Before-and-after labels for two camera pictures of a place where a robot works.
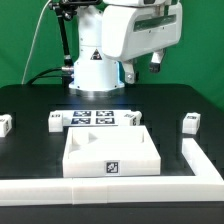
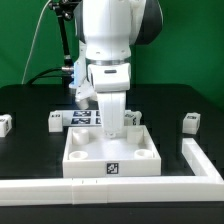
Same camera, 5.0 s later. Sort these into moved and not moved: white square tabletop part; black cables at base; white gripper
Moved: white gripper
Not moved: white square tabletop part; black cables at base
